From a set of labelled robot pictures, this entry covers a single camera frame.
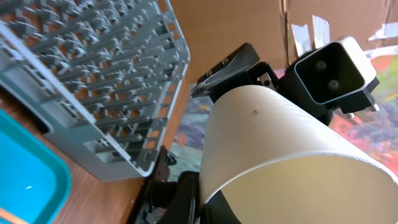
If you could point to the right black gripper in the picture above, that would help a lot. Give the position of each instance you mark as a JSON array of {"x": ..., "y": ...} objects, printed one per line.
[{"x": 242, "y": 67}]

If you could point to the white cup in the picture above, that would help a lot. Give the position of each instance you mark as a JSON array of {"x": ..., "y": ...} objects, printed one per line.
[{"x": 275, "y": 163}]

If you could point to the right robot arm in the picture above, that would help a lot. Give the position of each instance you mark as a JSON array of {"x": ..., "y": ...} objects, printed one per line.
[{"x": 180, "y": 199}]

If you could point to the grey dishwasher rack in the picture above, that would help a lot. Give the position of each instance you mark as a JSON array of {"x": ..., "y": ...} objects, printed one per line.
[{"x": 102, "y": 75}]

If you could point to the teal serving tray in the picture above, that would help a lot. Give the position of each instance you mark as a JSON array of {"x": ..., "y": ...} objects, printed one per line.
[{"x": 35, "y": 182}]

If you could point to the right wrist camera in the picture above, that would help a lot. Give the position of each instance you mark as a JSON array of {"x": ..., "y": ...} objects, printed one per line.
[{"x": 338, "y": 75}]

